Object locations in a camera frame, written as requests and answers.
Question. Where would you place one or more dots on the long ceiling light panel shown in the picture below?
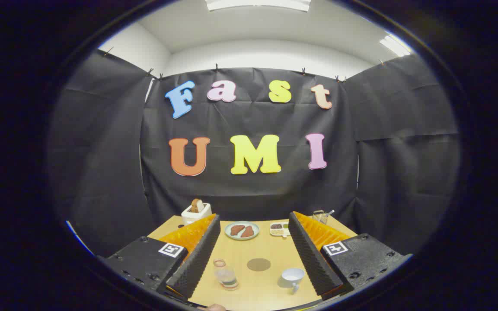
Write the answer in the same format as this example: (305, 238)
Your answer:
(257, 4)

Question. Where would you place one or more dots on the round brown coaster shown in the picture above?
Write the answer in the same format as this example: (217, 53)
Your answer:
(258, 264)

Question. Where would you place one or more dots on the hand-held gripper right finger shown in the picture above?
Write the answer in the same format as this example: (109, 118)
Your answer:
(311, 259)

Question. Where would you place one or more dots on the cloudy white juice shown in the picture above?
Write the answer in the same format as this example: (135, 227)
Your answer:
(228, 283)

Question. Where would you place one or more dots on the black backdrop cloth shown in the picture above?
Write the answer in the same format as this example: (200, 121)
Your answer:
(253, 194)

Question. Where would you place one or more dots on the wooden table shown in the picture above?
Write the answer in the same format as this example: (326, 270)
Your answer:
(257, 248)

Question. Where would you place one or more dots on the pale green plate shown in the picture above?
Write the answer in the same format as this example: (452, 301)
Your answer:
(228, 231)

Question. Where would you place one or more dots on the bread slice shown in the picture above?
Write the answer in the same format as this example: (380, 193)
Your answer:
(196, 205)

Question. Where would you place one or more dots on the white divided condiment dish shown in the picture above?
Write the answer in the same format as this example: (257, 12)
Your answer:
(279, 232)

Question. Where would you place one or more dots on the brown meat piece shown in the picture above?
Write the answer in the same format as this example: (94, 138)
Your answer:
(248, 232)
(237, 230)

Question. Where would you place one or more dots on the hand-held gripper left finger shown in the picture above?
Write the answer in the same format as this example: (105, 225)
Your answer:
(197, 259)

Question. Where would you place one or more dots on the white toaster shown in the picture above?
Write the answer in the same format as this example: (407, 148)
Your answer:
(188, 216)

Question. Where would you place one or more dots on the small ceiling light panel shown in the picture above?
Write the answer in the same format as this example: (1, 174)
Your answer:
(395, 45)

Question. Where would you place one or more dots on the pale blue cup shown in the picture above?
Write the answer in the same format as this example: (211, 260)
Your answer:
(290, 278)

